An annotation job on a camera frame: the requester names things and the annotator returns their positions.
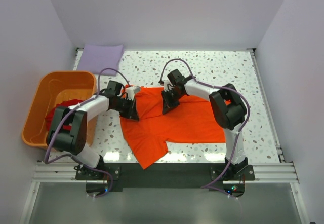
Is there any aluminium front rail frame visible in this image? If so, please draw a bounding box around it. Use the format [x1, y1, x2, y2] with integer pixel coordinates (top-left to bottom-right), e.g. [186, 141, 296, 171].
[21, 162, 310, 223]

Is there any folded lavender t-shirt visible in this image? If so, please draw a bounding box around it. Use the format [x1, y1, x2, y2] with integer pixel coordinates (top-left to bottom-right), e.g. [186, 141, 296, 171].
[77, 44, 124, 76]

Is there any orange t-shirt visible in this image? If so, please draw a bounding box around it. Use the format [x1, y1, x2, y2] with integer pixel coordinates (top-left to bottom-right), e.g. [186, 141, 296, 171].
[120, 87, 225, 169]

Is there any orange plastic basket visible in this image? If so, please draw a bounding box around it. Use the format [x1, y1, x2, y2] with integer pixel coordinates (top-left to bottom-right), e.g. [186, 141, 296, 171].
[22, 70, 97, 150]

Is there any red t-shirt in basket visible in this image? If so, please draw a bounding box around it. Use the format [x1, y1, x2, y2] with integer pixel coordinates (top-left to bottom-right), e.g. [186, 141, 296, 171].
[45, 99, 87, 135]

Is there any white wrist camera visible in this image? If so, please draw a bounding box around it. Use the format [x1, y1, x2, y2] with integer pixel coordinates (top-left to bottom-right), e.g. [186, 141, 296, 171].
[163, 81, 172, 91]
[125, 86, 141, 101]

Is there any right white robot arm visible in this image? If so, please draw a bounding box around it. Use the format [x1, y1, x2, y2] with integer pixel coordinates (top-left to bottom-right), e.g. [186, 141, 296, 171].
[159, 69, 250, 179]

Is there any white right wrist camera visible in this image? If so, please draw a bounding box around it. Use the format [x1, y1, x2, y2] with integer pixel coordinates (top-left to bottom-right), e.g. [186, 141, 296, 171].
[163, 81, 172, 91]

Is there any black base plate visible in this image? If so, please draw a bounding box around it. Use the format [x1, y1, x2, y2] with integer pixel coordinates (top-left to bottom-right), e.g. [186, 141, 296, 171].
[75, 162, 255, 194]

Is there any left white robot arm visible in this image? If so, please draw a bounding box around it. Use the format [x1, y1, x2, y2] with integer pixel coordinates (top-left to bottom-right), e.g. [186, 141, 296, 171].
[44, 81, 140, 180]

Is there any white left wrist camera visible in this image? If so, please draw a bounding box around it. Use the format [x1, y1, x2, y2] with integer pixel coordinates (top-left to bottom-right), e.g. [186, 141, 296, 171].
[125, 86, 141, 101]

